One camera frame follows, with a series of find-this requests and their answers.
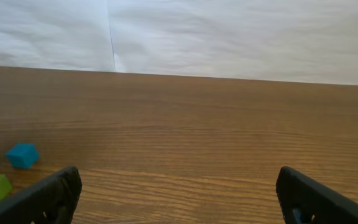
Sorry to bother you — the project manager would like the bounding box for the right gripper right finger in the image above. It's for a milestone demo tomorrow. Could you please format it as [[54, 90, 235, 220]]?
[[275, 166, 358, 224]]

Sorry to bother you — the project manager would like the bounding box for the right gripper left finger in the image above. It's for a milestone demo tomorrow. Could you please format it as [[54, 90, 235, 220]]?
[[0, 166, 83, 224]]

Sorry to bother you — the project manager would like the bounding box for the blue cube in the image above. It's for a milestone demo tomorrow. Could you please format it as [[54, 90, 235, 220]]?
[[5, 142, 40, 170]]

